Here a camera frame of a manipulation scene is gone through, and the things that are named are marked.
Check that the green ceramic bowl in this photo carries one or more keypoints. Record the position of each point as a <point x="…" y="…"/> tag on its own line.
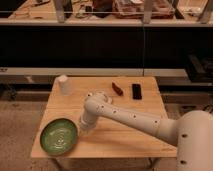
<point x="59" y="137"/>

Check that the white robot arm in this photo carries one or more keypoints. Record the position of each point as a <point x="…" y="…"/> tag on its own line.
<point x="192" y="133"/>

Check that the dark red object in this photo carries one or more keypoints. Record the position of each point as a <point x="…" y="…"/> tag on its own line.
<point x="117" y="89"/>

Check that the black rectangular device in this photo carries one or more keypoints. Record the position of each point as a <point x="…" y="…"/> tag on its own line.
<point x="136" y="90"/>

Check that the white cup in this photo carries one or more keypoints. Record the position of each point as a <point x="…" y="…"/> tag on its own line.
<point x="64" y="85"/>

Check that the wooden table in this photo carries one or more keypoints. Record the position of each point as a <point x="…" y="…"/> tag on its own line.
<point x="110" y="139"/>

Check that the pink packaged item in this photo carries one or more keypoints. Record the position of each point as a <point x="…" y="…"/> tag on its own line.
<point x="161" y="9"/>

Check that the black box on shelf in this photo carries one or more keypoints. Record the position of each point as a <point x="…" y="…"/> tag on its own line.
<point x="199" y="70"/>

